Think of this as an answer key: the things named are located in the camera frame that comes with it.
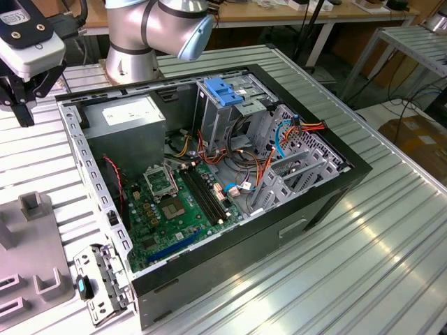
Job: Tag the brown cardboard box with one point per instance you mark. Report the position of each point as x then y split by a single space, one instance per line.
419 139
352 42

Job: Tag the black RAM slot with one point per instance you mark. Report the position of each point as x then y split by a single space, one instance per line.
205 194
210 193
196 196
200 195

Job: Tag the black chipset chip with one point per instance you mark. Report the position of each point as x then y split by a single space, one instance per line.
149 243

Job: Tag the green motherboard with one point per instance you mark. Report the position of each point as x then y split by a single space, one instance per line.
181 216

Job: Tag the blue expansion slot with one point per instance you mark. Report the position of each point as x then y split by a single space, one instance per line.
174 245

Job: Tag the grey parts rack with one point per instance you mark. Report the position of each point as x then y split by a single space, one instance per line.
31 244

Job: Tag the metal slat side table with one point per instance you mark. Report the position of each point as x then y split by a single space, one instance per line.
415 42

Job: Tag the wooden desk white frame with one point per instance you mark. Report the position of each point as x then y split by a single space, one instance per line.
279 12

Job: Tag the white camera box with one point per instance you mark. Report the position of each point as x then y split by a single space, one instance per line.
31 52

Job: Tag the CPU socket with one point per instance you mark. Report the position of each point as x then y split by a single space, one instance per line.
172 209

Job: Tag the blue plastic drive latch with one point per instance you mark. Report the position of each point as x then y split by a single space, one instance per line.
221 90

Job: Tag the metal card retainer bracket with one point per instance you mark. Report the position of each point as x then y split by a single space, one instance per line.
104 289

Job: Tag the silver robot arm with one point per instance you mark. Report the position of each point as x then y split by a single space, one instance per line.
122 35

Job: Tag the grey metal disk bay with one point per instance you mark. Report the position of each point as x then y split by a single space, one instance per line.
272 190

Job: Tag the black case fan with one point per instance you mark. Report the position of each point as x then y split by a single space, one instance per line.
111 188

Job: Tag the black PC case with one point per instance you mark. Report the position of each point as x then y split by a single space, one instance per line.
244 251

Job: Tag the grey power supply unit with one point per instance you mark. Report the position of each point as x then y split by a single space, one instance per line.
122 139

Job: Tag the black blue retainer latch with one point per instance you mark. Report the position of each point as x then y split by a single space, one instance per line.
81 286

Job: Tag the grey metal drive cage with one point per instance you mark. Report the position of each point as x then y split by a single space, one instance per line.
216 118

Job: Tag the brown arm base plate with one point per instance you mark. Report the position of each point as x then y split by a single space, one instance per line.
102 70

